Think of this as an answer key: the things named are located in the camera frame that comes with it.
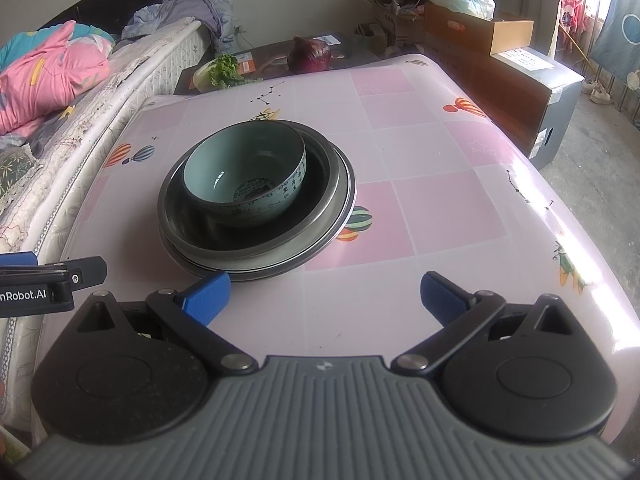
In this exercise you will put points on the large brown cardboard box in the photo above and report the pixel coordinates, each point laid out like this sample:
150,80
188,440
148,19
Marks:
525,90

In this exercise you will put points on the red onion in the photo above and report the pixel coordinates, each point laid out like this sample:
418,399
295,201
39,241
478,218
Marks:
309,55

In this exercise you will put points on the blue circle-print blanket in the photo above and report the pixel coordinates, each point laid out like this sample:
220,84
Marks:
620,25

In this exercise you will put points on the yellow stick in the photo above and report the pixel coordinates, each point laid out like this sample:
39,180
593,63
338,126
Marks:
580,47

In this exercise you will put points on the deep steel bowl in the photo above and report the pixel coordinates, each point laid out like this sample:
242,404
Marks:
320,175

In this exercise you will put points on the wide steel basin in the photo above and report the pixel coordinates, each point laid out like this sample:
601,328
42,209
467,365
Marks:
346,180

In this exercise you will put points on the open cardboard box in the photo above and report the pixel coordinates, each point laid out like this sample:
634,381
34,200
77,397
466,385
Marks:
395,30

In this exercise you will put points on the green leafy cabbage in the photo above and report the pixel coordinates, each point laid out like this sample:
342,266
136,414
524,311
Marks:
222,72

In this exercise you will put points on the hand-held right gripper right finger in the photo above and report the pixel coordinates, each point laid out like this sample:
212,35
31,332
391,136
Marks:
440,295

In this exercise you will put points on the white plastic bag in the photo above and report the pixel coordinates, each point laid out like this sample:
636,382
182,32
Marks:
462,2

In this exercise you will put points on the dark printed appliance box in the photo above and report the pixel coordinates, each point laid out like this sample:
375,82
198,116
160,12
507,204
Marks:
270,57

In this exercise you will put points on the pale green bin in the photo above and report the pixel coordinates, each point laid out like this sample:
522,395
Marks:
370,37

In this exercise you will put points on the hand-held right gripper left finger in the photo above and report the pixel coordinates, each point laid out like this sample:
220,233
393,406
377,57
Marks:
207,295

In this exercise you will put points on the white shoe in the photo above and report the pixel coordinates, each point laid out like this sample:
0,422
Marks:
596,89

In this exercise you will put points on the pink patterned tablecloth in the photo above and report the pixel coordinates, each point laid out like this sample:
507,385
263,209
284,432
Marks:
425,135

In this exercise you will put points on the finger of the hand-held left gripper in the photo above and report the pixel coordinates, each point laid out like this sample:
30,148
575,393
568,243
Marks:
17,258
85,270

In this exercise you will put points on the lavender clothing pile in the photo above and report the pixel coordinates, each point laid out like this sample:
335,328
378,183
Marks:
190,10

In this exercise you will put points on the pink quilt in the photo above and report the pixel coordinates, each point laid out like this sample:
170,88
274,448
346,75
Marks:
50,75

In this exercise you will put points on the teal ceramic bowl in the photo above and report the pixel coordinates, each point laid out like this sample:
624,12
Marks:
240,160

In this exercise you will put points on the white quilted mattress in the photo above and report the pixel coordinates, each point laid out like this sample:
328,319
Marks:
165,55

